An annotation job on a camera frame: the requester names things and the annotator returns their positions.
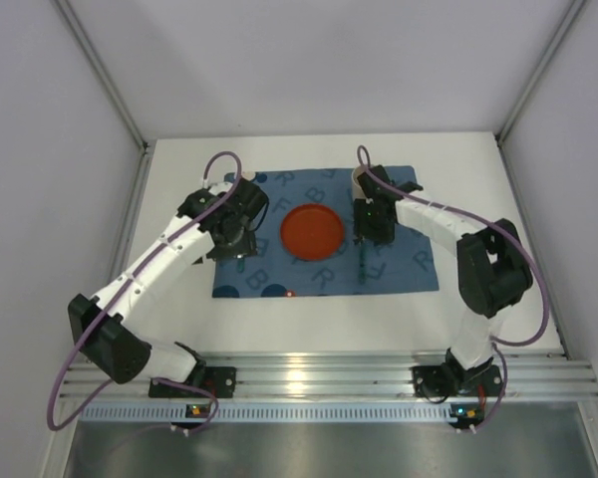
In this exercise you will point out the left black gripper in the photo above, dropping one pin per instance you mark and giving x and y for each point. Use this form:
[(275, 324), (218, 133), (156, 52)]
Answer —
[(236, 249)]

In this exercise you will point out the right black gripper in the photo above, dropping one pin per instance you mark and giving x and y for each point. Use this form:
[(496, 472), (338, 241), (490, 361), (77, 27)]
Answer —
[(372, 235)]

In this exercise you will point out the beige plastic cup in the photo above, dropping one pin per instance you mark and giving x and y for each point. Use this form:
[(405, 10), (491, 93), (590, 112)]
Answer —
[(362, 184)]

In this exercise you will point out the metal spoon green handle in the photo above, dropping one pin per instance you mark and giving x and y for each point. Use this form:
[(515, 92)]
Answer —
[(362, 270)]

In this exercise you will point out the blue letter-print cloth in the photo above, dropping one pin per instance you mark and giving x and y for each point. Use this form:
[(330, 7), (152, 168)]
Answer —
[(404, 266)]

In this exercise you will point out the red plastic plate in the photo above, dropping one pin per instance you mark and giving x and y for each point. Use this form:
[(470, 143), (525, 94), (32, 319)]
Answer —
[(312, 232)]

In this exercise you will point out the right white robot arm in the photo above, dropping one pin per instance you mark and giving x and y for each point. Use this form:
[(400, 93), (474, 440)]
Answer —
[(491, 273)]

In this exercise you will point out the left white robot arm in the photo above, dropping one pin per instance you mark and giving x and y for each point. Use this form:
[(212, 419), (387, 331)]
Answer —
[(112, 327)]

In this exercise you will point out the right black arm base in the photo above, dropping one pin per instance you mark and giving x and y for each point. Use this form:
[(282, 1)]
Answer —
[(438, 382)]

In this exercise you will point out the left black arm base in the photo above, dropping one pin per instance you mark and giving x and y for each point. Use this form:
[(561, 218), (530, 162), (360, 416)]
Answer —
[(220, 381)]

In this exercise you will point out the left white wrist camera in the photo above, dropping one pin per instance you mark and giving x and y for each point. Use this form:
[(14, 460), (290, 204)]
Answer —
[(215, 187)]

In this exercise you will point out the slotted grey cable duct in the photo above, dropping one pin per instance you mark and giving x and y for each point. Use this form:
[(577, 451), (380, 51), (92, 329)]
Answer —
[(280, 412)]

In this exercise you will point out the aluminium mounting rail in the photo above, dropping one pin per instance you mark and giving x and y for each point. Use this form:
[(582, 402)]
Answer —
[(531, 377)]

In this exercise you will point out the left aluminium frame post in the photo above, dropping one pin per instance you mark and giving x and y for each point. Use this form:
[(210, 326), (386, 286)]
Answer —
[(96, 63)]

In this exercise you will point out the aluminium frame post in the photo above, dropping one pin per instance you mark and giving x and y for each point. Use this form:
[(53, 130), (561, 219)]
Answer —
[(565, 25), (96, 63)]

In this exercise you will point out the right aluminium frame post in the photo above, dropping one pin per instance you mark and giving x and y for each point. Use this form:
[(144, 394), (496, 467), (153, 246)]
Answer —
[(565, 25)]

